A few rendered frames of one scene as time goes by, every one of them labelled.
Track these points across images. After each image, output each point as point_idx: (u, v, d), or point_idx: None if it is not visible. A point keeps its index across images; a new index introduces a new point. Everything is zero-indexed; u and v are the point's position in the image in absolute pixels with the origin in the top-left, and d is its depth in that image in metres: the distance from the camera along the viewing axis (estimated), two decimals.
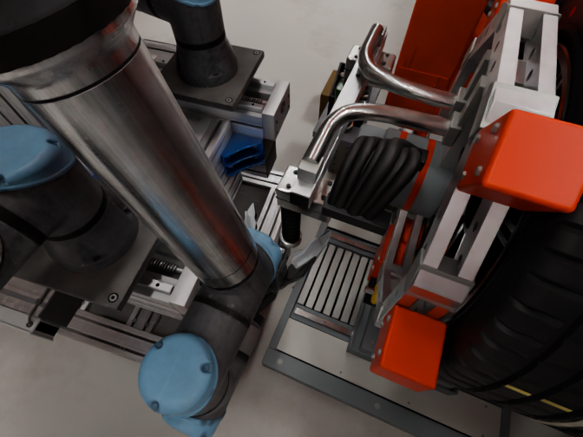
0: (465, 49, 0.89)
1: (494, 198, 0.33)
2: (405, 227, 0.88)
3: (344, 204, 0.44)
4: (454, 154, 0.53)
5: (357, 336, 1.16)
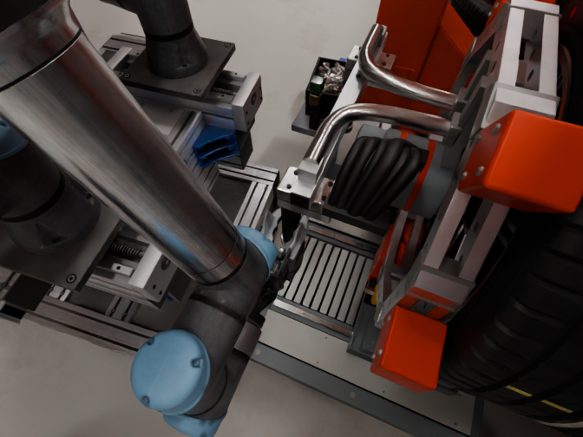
0: (432, 42, 0.90)
1: (495, 198, 0.33)
2: (405, 227, 0.88)
3: (345, 204, 0.44)
4: (455, 154, 0.53)
5: (357, 336, 1.16)
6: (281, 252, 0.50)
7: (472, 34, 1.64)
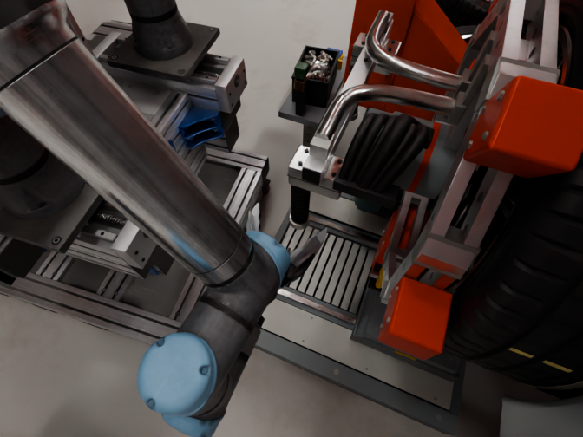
0: (409, 27, 0.94)
1: (500, 164, 0.35)
2: (409, 213, 0.90)
3: (356, 178, 0.46)
4: (458, 134, 0.55)
5: (362, 324, 1.18)
6: None
7: (458, 25, 1.68)
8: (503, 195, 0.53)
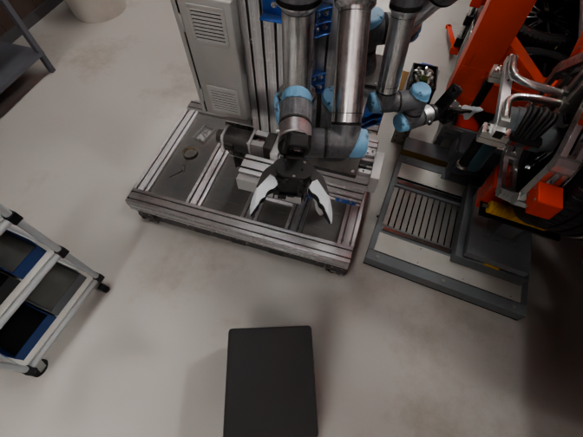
0: (503, 55, 1.53)
1: None
2: None
3: (522, 134, 1.05)
4: (560, 117, 1.14)
5: (459, 250, 1.77)
6: None
7: None
8: None
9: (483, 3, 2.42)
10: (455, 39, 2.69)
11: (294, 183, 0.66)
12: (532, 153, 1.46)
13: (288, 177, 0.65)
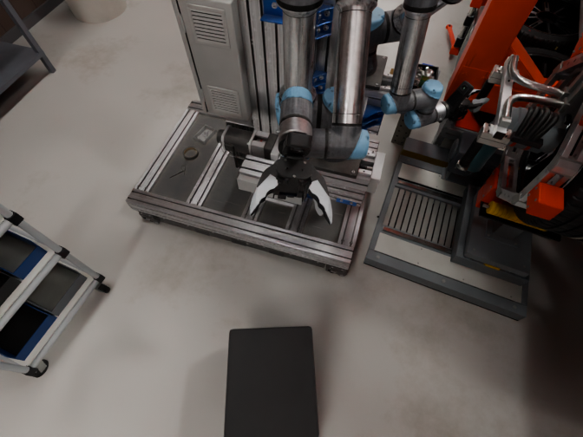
0: (504, 55, 1.53)
1: None
2: None
3: (523, 135, 1.05)
4: (560, 117, 1.14)
5: (459, 250, 1.77)
6: None
7: None
8: None
9: (483, 3, 2.42)
10: (455, 39, 2.69)
11: (294, 183, 0.66)
12: (533, 153, 1.46)
13: (288, 177, 0.65)
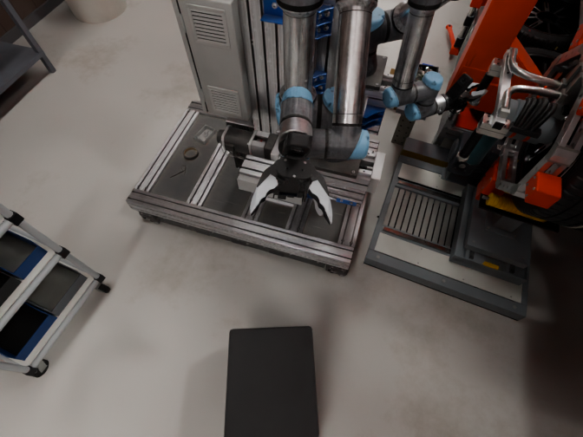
0: None
1: None
2: None
3: (521, 125, 1.08)
4: (558, 108, 1.17)
5: (458, 250, 1.78)
6: None
7: None
8: None
9: (483, 3, 2.42)
10: (455, 39, 2.69)
11: (294, 183, 0.66)
12: (531, 146, 1.48)
13: (288, 177, 0.65)
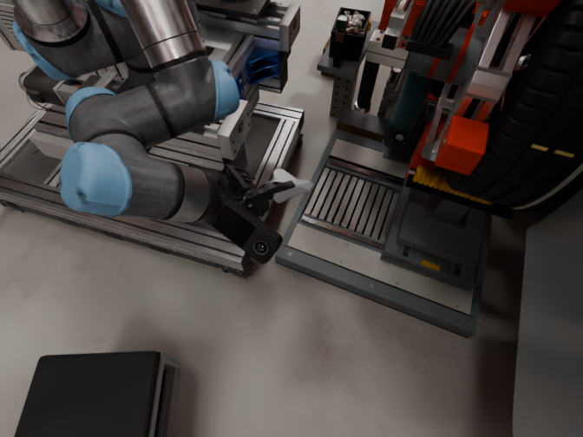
0: None
1: (528, 1, 0.55)
2: (440, 122, 1.10)
3: (423, 38, 0.67)
4: (490, 22, 0.76)
5: (390, 244, 1.36)
6: (243, 176, 0.56)
7: None
8: (524, 62, 0.73)
9: None
10: None
11: None
12: (474, 99, 1.07)
13: None
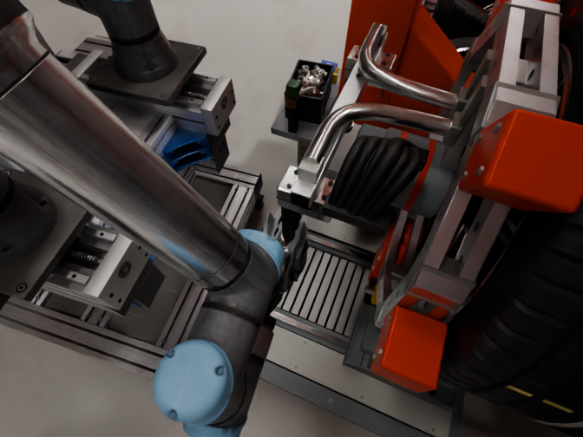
0: (405, 45, 0.89)
1: (496, 198, 0.33)
2: (405, 227, 0.88)
3: (345, 204, 0.44)
4: (455, 154, 0.53)
5: (354, 349, 1.14)
6: (287, 253, 0.50)
7: (457, 35, 1.64)
8: None
9: None
10: None
11: None
12: None
13: None
